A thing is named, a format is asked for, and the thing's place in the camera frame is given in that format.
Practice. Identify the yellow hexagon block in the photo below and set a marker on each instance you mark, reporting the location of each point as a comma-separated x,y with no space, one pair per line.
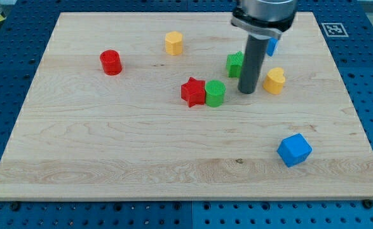
174,43

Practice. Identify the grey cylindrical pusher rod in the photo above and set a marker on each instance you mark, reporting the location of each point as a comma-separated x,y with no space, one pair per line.
252,62

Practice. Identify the green cylinder block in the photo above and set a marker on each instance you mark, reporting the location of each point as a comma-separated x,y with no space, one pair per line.
215,92

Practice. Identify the white fiducial marker tag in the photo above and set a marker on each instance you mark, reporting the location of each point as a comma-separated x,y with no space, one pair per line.
334,30

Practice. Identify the red cylinder block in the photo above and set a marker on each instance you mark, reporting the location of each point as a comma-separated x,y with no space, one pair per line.
111,62

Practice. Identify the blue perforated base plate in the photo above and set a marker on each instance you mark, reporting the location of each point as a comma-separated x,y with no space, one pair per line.
23,38

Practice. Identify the wooden board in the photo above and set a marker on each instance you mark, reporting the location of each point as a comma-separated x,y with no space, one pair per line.
83,135

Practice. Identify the yellow heart block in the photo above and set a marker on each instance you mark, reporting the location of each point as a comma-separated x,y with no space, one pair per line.
274,81

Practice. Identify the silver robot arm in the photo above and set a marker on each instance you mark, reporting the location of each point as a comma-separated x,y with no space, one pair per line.
263,20

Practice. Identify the red star block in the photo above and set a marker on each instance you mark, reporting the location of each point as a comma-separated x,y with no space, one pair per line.
193,92

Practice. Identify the small blue block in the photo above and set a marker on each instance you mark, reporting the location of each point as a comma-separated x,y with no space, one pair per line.
272,46

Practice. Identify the green star block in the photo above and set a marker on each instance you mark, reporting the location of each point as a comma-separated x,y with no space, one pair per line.
234,64

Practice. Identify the blue cube block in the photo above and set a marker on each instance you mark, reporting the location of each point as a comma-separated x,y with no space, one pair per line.
294,150

